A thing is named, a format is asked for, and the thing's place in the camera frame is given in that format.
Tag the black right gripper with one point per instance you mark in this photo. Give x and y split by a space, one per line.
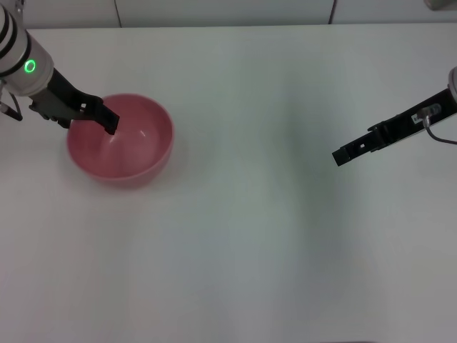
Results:
403 123

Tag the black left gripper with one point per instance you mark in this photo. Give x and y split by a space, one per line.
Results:
73 100

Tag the pink plastic bowl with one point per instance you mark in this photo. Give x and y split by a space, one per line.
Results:
143 160

